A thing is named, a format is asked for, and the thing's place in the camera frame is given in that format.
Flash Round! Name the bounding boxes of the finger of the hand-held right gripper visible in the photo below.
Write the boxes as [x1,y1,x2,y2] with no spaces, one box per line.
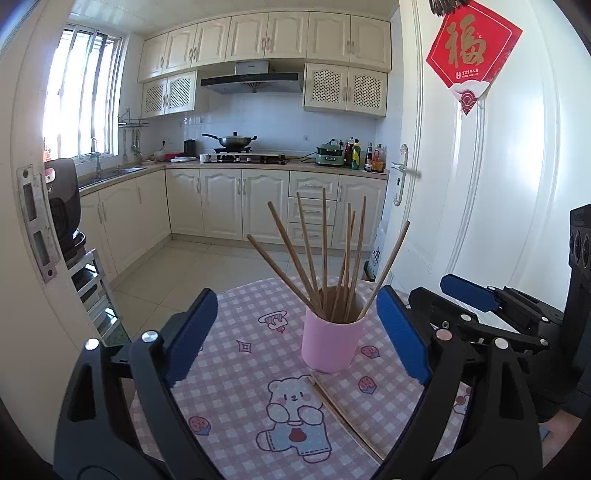
[409,286,550,356]
[441,274,564,330]

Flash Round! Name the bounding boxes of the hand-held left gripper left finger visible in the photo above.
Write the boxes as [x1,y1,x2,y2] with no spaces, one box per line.
[52,287,227,480]

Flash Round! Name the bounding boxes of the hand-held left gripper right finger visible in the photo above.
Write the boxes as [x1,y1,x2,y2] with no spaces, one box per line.
[365,285,546,480]

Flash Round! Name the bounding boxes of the bunch of wooden chopsticks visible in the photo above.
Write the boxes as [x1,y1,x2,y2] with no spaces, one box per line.
[246,187,411,324]

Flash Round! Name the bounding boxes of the pink cup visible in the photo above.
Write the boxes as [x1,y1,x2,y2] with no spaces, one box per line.
[301,286,368,374]

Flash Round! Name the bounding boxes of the single wooden chopstick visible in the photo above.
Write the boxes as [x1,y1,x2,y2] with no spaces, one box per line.
[307,377,382,464]
[309,375,386,462]

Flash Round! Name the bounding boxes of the pink checked printed tablecloth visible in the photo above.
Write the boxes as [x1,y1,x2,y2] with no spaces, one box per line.
[131,277,476,480]

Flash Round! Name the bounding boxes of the white bag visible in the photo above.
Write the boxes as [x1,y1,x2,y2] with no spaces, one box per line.
[365,222,393,282]

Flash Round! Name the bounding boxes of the metal storage rack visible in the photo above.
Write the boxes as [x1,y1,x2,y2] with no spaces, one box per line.
[69,249,122,342]

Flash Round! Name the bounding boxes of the white door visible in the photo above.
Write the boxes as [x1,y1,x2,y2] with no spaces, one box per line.
[399,0,591,324]

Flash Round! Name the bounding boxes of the cream lower kitchen cabinets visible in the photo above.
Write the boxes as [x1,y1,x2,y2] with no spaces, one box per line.
[76,166,389,287]

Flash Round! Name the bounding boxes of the cream kitchen cabinets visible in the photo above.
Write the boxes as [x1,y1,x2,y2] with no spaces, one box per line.
[137,11,392,118]
[76,166,389,287]

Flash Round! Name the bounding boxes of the steel kitchen sink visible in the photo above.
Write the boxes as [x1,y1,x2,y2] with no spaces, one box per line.
[78,166,148,188]

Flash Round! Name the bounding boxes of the green countertop appliance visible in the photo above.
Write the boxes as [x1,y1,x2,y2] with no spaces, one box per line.
[316,142,347,167]

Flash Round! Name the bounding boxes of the gas stove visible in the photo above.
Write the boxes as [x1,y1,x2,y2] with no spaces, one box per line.
[203,148,289,165]

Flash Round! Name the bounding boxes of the black kitchen appliance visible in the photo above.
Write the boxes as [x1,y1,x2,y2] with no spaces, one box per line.
[45,158,86,264]

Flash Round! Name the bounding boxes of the metal strike plate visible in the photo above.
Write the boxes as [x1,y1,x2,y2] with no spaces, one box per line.
[17,166,58,283]

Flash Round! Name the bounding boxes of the metal wok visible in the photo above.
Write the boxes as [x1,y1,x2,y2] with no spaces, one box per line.
[202,131,258,151]

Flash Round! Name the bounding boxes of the sink faucet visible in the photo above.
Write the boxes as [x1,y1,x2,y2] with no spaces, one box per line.
[90,137,105,180]

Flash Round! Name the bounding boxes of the red diamond door poster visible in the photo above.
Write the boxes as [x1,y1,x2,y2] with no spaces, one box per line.
[426,0,524,116]

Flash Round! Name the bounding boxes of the range hood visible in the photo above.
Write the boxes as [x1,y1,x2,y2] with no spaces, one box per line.
[200,60,304,95]

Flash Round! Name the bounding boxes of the kitchen window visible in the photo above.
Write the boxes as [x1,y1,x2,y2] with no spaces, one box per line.
[44,25,125,162]

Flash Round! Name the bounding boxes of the cream upper kitchen cabinets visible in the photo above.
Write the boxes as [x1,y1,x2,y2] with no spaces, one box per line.
[137,11,392,118]

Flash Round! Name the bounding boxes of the metal door handle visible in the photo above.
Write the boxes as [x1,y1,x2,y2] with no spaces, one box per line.
[390,144,422,207]

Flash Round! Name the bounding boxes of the wall-mounted utensil rack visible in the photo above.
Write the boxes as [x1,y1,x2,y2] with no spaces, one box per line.
[117,108,151,162]

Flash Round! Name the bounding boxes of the white door frame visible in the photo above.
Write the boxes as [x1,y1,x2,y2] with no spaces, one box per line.
[0,0,93,462]

